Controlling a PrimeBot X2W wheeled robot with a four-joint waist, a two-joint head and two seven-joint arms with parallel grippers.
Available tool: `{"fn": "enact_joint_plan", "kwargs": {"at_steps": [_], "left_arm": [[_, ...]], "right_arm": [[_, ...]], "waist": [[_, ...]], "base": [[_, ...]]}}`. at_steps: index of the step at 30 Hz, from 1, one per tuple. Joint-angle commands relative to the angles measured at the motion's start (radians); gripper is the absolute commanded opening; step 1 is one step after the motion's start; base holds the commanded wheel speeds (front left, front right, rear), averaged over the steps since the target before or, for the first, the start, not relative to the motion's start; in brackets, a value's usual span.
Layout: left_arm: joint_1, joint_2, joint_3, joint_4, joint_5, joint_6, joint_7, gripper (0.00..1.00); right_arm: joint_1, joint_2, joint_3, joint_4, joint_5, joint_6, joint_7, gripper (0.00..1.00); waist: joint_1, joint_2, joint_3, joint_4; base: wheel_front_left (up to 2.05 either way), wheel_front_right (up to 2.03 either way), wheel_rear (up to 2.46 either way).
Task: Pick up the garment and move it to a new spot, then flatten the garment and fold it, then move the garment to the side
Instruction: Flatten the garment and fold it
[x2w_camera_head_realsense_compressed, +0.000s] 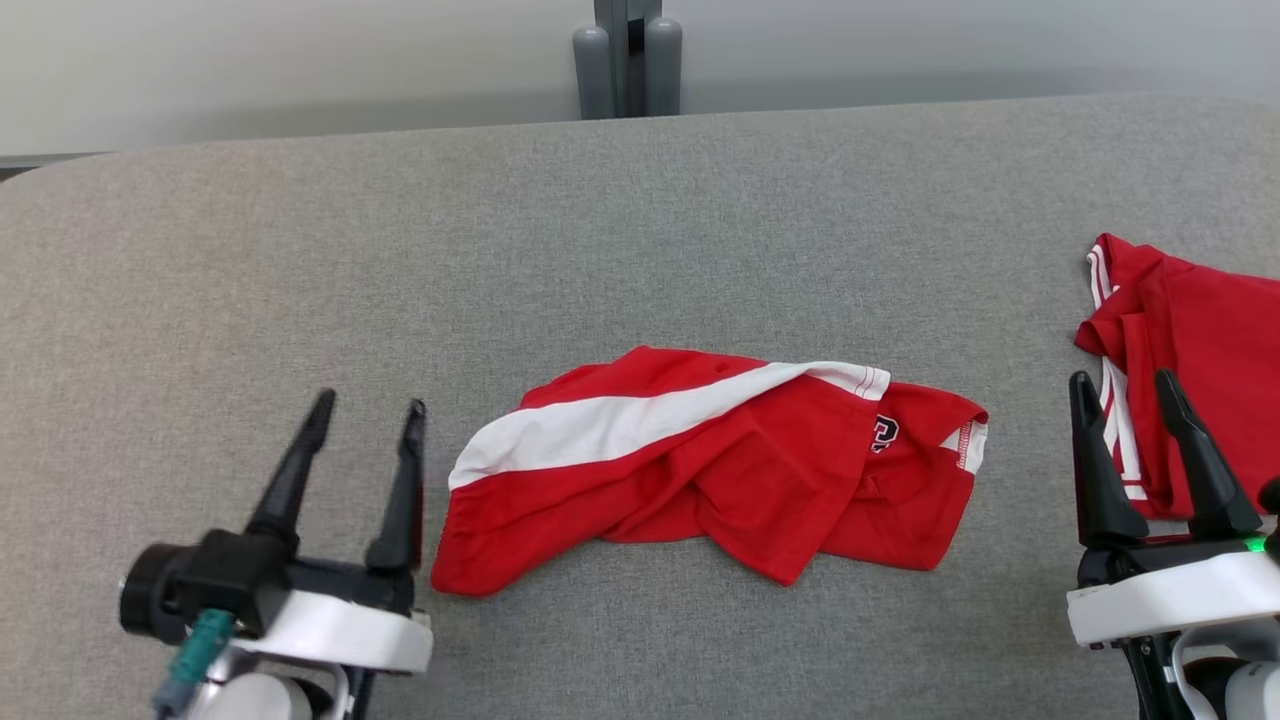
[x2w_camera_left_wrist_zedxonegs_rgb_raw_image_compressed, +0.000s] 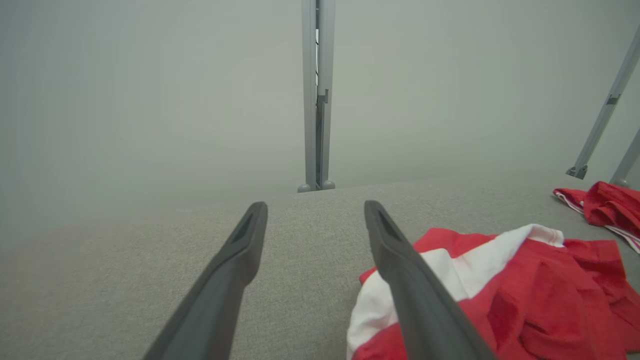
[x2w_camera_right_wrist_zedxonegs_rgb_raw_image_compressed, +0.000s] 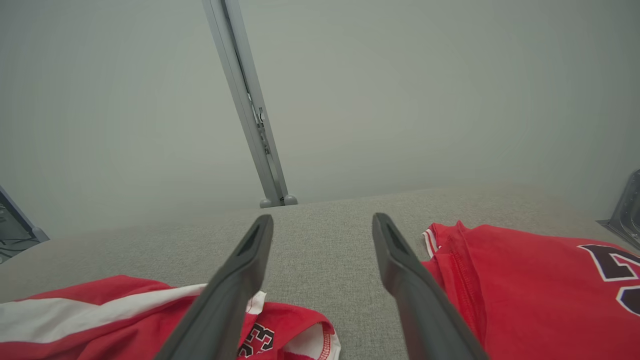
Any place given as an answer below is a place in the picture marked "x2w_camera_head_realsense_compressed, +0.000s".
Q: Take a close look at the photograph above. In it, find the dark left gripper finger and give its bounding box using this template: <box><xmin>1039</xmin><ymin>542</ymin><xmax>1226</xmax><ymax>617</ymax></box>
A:
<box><xmin>364</xmin><ymin>398</ymin><xmax>429</xmax><ymax>574</ymax></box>
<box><xmin>244</xmin><ymin>388</ymin><xmax>338</xmax><ymax>549</ymax></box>

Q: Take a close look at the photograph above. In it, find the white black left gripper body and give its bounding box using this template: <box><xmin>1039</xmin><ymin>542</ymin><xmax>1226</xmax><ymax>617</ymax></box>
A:
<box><xmin>235</xmin><ymin>555</ymin><xmax>433</xmax><ymax>674</ymax></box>

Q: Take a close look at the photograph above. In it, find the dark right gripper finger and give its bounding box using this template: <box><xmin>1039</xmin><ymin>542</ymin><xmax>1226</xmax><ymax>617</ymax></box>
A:
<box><xmin>1154</xmin><ymin>368</ymin><xmax>1264</xmax><ymax>542</ymax></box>
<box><xmin>1067</xmin><ymin>370</ymin><xmax>1150</xmax><ymax>549</ymax></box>

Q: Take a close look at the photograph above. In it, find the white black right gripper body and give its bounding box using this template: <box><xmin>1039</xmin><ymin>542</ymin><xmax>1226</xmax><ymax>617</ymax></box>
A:
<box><xmin>1065</xmin><ymin>533</ymin><xmax>1280</xmax><ymax>649</ymax></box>

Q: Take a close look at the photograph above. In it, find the red jersey with thin white stripes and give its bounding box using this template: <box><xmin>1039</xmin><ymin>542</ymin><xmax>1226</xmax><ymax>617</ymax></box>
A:
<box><xmin>1074</xmin><ymin>232</ymin><xmax>1280</xmax><ymax>521</ymax></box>

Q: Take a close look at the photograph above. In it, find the red garment with wide white band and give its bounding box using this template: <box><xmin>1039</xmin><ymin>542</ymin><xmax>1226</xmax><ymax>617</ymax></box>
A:
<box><xmin>430</xmin><ymin>345</ymin><xmax>991</xmax><ymax>599</ymax></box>

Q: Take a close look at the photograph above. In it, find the teal cable connector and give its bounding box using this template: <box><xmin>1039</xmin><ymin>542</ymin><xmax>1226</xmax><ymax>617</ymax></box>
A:
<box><xmin>150</xmin><ymin>608</ymin><xmax>237</xmax><ymax>716</ymax></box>

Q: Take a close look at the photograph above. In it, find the grey partition post with round feet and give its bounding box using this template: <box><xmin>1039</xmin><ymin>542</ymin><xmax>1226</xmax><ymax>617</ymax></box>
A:
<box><xmin>572</xmin><ymin>0</ymin><xmax>684</xmax><ymax>120</ymax></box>

